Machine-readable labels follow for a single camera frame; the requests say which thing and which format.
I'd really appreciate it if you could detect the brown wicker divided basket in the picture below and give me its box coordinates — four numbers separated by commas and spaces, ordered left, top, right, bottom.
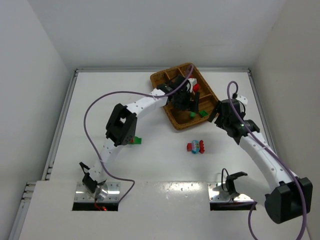
150, 62, 219, 131

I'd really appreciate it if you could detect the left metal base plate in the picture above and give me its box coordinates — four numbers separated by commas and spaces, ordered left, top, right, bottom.
73, 182, 120, 204

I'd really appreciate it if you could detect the dark green lego brick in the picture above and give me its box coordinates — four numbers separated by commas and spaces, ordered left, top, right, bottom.
199, 110, 209, 118

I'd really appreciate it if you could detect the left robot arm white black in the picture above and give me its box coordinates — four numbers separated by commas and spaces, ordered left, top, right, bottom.
80, 74, 200, 193

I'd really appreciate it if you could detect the metal base plate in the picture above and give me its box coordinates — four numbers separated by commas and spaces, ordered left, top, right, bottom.
73, 182, 120, 204
207, 181, 258, 202

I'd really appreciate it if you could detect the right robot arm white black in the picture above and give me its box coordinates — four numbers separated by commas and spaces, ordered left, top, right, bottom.
208, 99, 313, 224

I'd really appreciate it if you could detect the purple cable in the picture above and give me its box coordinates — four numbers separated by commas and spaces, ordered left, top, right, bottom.
226, 80, 308, 240
83, 63, 195, 201

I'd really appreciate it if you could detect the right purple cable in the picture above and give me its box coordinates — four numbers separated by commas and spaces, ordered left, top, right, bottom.
226, 80, 308, 240

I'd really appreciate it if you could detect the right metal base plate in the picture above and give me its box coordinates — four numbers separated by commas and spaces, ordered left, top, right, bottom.
207, 181, 258, 202

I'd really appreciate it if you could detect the blue fish lego assembly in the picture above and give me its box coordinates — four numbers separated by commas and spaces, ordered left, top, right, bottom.
186, 140, 205, 154

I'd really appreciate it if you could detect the red rectangular lego brick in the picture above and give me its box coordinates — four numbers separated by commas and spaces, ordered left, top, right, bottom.
192, 83, 200, 92

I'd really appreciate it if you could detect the green lego under red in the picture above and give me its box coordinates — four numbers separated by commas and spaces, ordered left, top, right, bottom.
131, 136, 142, 145

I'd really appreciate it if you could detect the green number three lego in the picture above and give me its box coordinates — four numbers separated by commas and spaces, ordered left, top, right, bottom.
189, 112, 196, 119

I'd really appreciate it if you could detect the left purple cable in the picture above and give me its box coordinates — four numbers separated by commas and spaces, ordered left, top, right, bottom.
83, 63, 195, 201

